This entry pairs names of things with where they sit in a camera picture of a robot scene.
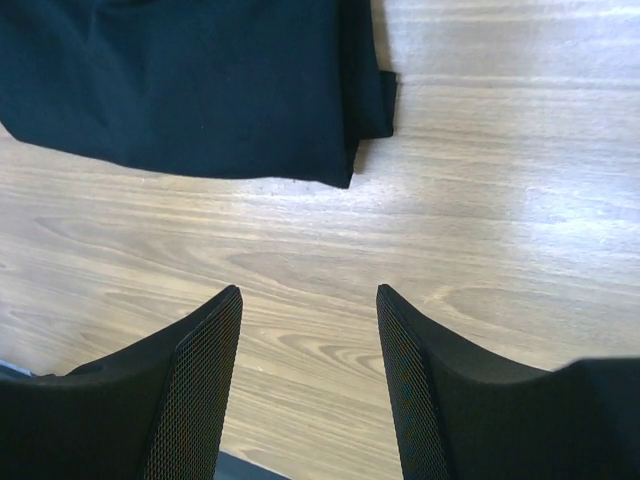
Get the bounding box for black t shirt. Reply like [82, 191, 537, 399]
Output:
[1, 1, 397, 188]

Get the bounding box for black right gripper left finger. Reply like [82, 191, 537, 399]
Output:
[1, 286, 243, 479]

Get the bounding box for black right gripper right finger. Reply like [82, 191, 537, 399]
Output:
[376, 284, 639, 479]

